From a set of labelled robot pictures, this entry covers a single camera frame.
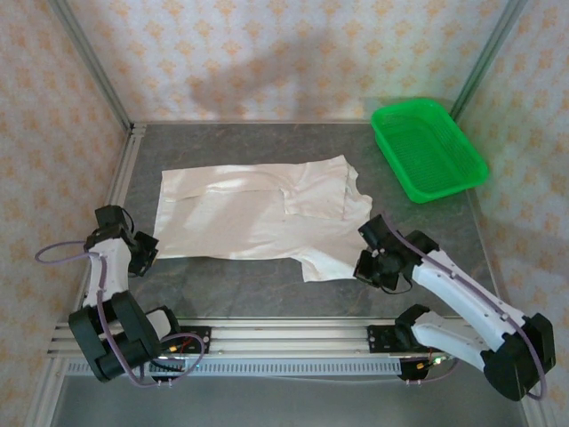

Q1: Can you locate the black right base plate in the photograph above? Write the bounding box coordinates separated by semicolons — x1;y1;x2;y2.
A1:
366;323;401;355

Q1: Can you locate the aluminium table side rail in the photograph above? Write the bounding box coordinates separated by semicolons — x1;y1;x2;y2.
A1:
77;123;148;321

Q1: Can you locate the white t-shirt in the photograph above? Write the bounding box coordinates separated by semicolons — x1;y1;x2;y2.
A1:
153;154;373;284

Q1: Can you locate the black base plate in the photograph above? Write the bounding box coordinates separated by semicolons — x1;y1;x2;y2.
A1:
177;326;212;356
366;323;401;355

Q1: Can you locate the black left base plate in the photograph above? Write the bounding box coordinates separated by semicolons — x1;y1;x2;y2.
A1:
177;326;212;356

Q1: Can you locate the grey slotted cable duct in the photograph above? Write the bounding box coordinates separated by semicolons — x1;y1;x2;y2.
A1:
65;358;404;378

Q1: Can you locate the green plastic basket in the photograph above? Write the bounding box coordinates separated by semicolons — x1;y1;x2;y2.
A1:
371;97;490;205

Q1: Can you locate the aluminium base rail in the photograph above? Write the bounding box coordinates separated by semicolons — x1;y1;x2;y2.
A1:
46;317;533;359

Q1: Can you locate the aluminium frame post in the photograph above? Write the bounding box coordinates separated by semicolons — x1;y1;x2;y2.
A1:
46;0;136;133
451;0;530;117

